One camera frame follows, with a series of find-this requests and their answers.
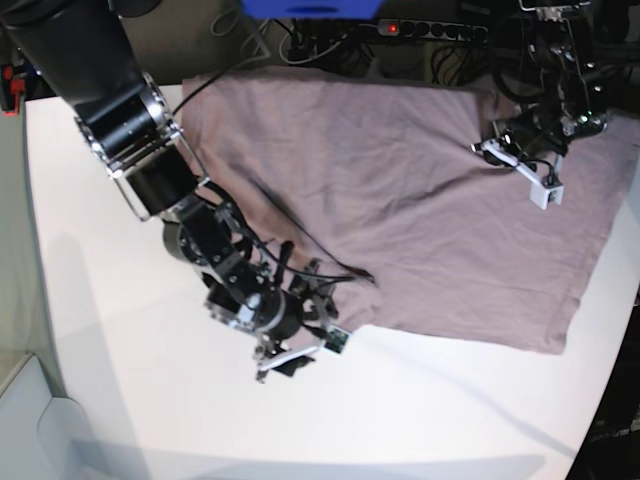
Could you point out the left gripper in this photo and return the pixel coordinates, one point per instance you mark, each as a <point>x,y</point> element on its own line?
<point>533,147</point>

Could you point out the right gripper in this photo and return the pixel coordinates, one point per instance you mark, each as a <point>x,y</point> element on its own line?
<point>290,325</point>

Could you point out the mauve t-shirt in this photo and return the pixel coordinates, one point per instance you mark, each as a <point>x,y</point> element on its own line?
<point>379,175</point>

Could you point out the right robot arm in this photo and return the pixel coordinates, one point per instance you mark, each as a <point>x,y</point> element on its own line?
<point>84,55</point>

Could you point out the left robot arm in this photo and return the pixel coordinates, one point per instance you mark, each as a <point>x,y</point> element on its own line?
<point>557,39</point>

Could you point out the black power strip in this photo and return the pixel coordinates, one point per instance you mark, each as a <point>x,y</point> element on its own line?
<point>433,31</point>

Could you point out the white cabinet corner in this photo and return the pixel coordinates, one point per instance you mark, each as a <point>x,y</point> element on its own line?
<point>40,433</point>

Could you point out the blue box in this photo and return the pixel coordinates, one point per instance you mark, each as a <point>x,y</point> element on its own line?
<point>312,9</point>

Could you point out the red clamp tool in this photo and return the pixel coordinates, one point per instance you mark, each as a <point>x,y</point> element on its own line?
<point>13,87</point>

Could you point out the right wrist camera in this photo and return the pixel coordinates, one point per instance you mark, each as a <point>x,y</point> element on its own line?
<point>336,339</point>

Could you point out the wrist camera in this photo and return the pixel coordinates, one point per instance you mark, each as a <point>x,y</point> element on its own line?
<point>543,195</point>
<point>336,339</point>

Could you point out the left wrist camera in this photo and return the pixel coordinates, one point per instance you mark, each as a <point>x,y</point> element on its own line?
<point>543,195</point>

